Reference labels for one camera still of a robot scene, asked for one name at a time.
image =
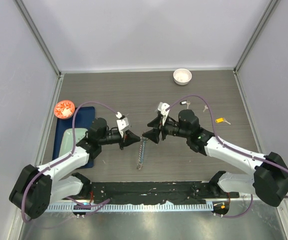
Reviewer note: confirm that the right aluminium corner post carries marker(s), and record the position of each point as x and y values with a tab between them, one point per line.
268	12

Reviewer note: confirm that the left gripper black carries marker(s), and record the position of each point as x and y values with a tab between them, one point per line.
129	138

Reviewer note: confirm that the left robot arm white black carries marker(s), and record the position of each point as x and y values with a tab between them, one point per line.
37	187

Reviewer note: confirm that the key with black tag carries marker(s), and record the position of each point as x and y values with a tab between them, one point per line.
185	103

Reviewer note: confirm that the key with yellow tag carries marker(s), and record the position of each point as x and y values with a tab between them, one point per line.
222	120

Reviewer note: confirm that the orange patterned bowl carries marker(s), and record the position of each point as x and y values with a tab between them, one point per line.
64	109

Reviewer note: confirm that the large keyring with small rings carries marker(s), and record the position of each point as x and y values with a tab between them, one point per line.
141	153

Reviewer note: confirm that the left aluminium corner post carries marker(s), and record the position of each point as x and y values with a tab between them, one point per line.
36	34

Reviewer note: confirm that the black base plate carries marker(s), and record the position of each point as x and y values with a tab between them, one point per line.
154	192

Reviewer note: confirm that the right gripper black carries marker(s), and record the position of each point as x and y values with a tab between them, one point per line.
153	134

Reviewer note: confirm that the slotted cable duct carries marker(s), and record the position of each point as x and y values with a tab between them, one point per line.
109	208

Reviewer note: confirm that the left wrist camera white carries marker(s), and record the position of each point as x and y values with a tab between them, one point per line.
123	123

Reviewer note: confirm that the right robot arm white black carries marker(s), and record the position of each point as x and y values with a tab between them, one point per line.
265	176

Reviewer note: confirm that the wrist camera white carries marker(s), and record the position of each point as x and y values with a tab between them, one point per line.
163	108
123	123

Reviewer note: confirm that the white bowl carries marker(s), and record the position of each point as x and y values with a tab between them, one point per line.
182	76

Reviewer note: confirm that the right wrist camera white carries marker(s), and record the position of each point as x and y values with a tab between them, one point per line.
163	108

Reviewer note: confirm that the aluminium corner post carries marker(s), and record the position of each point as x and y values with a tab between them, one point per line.
36	34
268	12

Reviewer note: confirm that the pale green rectangular plate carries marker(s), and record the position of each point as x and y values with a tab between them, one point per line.
67	140

